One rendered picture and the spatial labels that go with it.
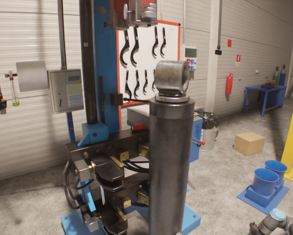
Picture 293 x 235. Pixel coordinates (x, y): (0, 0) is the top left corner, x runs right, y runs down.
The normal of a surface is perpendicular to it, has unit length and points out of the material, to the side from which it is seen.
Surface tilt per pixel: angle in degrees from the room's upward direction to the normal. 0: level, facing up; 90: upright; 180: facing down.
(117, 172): 0
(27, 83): 109
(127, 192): 90
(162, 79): 98
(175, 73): 76
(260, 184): 90
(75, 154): 90
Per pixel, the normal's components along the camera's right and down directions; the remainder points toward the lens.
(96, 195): 0.00, -0.95
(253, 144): 0.34, 0.29
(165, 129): -0.33, 0.29
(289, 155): -0.82, 0.18
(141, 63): 0.58, 0.25
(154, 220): -0.67, 0.22
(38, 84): 0.52, 0.64
